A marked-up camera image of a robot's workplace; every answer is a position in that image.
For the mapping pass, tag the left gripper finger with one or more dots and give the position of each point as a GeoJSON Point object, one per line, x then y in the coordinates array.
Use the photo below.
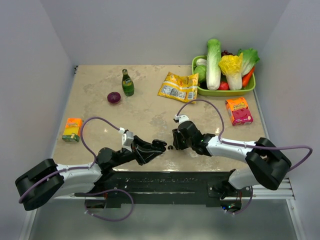
{"type": "Point", "coordinates": [145, 156]}
{"type": "Point", "coordinates": [140, 145]}

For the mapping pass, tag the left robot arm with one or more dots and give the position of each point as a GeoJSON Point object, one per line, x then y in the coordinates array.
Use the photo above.
{"type": "Point", "coordinates": [48, 179]}

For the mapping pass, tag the green glass bottle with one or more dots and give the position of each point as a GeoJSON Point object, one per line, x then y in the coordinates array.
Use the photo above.
{"type": "Point", "coordinates": [127, 83]}

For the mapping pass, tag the green lettuce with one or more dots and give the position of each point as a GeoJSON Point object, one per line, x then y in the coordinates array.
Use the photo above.
{"type": "Point", "coordinates": [250, 58]}

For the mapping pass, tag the yellow snack bag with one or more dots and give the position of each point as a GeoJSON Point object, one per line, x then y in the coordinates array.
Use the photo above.
{"type": "Point", "coordinates": [180, 88]}

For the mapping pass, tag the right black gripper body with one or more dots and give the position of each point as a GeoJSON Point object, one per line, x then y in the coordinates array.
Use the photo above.
{"type": "Point", "coordinates": [189, 143]}

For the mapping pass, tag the purple red onion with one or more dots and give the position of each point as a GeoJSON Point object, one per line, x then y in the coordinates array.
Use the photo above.
{"type": "Point", "coordinates": [114, 97]}

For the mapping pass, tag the pink orange snack box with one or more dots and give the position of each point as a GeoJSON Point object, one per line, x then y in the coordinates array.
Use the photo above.
{"type": "Point", "coordinates": [238, 111]}

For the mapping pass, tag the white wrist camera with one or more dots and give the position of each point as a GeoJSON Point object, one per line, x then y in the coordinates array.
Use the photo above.
{"type": "Point", "coordinates": [179, 119]}
{"type": "Point", "coordinates": [127, 137]}

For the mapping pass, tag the orange yellow juice carton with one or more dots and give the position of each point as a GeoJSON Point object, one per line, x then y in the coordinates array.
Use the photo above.
{"type": "Point", "coordinates": [72, 130]}

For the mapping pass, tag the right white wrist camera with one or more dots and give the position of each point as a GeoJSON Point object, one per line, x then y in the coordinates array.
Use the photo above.
{"type": "Point", "coordinates": [179, 119]}

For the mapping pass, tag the aluminium rail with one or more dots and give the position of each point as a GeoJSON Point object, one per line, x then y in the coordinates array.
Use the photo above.
{"type": "Point", "coordinates": [284, 192]}

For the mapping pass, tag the red tomato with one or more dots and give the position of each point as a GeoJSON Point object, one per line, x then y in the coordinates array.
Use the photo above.
{"type": "Point", "coordinates": [223, 86]}

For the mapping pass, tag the napa cabbage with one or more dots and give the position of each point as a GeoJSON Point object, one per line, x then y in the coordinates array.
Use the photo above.
{"type": "Point", "coordinates": [213, 71]}

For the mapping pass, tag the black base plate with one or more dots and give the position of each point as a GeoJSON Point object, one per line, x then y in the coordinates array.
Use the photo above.
{"type": "Point", "coordinates": [167, 188]}

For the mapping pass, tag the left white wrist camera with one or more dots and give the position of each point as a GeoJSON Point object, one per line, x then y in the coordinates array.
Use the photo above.
{"type": "Point", "coordinates": [127, 137]}

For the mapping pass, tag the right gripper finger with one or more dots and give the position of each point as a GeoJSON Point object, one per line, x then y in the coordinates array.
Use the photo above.
{"type": "Point", "coordinates": [176, 132]}
{"type": "Point", "coordinates": [179, 142]}

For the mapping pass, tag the white cauliflower piece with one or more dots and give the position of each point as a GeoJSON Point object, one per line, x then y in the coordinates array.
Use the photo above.
{"type": "Point", "coordinates": [201, 62]}

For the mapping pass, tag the black earbud charging case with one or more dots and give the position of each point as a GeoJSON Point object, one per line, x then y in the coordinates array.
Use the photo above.
{"type": "Point", "coordinates": [159, 145]}

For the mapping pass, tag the green plastic basket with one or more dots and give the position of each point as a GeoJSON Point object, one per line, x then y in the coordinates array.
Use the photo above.
{"type": "Point", "coordinates": [229, 93]}

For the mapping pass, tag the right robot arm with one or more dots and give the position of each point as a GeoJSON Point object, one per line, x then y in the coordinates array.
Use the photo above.
{"type": "Point", "coordinates": [267, 166]}

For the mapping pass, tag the orange carrot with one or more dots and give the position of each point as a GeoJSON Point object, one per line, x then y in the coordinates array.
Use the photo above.
{"type": "Point", "coordinates": [246, 78]}

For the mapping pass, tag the dark red grapes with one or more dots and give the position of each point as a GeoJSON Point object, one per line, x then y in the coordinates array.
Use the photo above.
{"type": "Point", "coordinates": [226, 53]}

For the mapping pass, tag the round green cabbage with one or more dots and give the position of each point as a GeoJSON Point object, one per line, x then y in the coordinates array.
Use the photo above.
{"type": "Point", "coordinates": [201, 70]}

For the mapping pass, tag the yellow leaf cabbage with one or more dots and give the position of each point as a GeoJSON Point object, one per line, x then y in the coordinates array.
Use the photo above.
{"type": "Point", "coordinates": [231, 68]}

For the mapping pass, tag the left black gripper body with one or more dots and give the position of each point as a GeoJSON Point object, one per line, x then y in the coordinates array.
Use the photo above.
{"type": "Point", "coordinates": [124, 156]}

